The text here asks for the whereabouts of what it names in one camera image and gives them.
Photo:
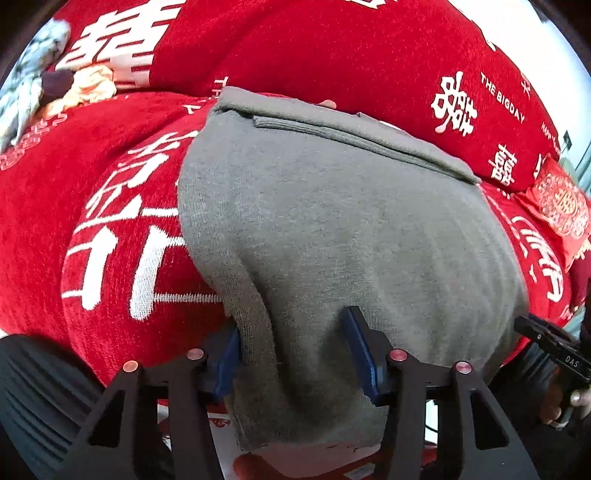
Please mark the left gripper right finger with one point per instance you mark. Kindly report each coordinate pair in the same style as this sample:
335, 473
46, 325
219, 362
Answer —
443, 422

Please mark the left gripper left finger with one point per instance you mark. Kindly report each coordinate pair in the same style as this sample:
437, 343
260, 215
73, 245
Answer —
120, 437

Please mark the grey knit garment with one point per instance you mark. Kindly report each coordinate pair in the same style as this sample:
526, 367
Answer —
293, 212

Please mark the person's right hand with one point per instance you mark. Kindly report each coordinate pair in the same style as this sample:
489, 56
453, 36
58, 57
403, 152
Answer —
562, 401

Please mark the black ribbed sleeve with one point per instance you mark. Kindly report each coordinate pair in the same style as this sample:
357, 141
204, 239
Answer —
46, 395

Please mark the red embroidered small pillow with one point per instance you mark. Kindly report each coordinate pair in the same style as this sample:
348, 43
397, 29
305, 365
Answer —
561, 208

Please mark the red wedding pillow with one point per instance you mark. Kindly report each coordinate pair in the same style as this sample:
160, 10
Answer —
422, 66

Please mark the orange cloth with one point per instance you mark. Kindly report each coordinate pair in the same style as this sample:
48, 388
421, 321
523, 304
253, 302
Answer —
90, 85

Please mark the dark purple cloth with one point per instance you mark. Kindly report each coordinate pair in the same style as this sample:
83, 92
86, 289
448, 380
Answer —
55, 84

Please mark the white green patterned cloth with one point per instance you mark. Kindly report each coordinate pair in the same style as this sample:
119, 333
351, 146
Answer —
22, 89

